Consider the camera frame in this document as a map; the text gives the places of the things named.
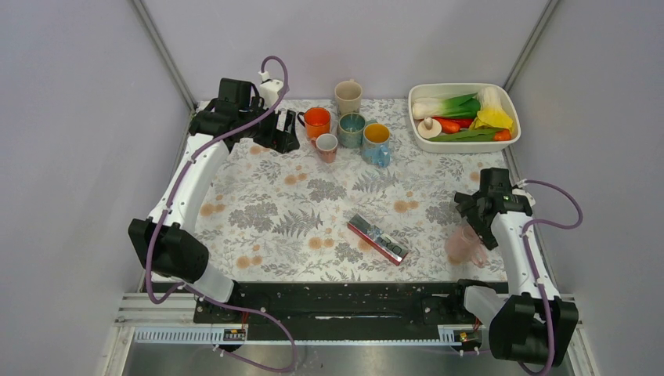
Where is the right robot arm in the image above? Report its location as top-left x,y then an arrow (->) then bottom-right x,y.
449,168 -> 579,375

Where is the red chili toy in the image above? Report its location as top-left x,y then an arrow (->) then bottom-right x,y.
434,117 -> 474,134

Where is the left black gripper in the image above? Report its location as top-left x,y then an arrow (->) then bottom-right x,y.
239,97 -> 299,153

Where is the green cucumber toy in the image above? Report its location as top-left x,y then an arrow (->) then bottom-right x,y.
428,128 -> 501,143

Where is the floral tablecloth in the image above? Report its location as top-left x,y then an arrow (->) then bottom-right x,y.
193,99 -> 507,282

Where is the green glazed mug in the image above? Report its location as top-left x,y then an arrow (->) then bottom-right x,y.
337,113 -> 378,149

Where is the cream patterned mug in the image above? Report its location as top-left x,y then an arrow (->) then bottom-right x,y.
334,79 -> 363,115

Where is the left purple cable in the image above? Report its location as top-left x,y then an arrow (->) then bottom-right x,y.
144,55 -> 299,374

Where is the white enoki mushroom toy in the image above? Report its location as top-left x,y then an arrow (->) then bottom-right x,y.
475,86 -> 503,112

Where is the beige mushroom toy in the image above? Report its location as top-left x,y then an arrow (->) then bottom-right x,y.
417,117 -> 442,139

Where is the salmon pink mug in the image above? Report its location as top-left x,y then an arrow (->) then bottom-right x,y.
314,133 -> 339,164

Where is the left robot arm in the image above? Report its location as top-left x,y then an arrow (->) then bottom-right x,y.
128,72 -> 299,322

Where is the red silver rectangular box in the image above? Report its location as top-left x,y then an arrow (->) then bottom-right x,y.
347,214 -> 410,266

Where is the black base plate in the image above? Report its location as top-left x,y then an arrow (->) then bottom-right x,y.
193,282 -> 475,342

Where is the blue ceramic cup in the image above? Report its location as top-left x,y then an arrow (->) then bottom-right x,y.
361,123 -> 391,168

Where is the white rectangular vegetable bin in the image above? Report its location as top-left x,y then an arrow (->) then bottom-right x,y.
408,83 -> 522,154

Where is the orange mug black handle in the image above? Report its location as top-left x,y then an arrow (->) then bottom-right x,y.
297,107 -> 331,142

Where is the orange carrot toy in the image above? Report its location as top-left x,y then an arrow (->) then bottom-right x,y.
493,129 -> 512,142

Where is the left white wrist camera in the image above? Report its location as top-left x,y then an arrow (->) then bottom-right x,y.
258,70 -> 284,108

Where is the translucent pink pitcher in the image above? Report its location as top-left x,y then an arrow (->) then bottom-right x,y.
444,224 -> 488,268

